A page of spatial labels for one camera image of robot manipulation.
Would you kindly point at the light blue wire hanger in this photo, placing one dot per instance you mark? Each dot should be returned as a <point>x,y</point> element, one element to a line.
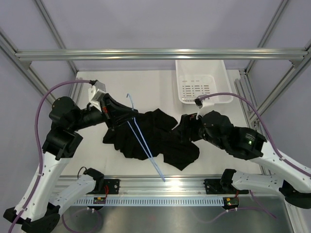
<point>141,140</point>

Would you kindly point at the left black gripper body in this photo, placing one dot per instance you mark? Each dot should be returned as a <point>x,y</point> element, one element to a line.
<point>110,122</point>

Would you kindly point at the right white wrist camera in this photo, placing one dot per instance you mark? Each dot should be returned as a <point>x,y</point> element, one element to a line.
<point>205,106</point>

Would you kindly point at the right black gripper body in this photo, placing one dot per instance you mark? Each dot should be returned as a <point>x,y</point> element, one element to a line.
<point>198,129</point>

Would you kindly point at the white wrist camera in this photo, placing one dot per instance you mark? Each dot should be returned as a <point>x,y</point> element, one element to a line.
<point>205,106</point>
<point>96,93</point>

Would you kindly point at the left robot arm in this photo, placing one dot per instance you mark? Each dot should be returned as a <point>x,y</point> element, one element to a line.
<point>39,211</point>

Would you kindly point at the aluminium hanging rail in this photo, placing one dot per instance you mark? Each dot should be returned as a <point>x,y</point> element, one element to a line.
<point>162,54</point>

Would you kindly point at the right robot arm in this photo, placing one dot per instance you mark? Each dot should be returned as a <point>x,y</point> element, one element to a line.
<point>290,179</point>

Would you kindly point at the black shirt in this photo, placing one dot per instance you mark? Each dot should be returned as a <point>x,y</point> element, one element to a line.
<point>157,129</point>

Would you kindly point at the white slotted cable duct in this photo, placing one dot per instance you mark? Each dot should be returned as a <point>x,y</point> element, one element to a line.
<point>150,201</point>

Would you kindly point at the white plastic basket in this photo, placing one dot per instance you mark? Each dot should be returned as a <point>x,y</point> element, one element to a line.
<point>200,77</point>

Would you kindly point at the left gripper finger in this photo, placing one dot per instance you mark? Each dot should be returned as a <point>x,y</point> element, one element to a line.
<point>120,112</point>
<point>118,122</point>

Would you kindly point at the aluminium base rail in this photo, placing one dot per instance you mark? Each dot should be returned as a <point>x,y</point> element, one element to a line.
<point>172,186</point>

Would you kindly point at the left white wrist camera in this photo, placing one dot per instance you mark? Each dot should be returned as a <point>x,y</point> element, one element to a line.
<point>96,93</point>

